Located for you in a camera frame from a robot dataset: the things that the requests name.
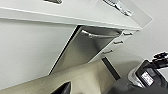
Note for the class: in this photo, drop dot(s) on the stainless steel dishwasher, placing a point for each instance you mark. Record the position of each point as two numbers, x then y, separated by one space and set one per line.
80 50

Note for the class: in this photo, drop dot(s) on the white drawer unit narrow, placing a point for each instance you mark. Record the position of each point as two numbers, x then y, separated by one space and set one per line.
116 45

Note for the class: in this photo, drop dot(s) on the white two-door base cabinet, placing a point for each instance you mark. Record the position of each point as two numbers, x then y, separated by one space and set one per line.
30 53

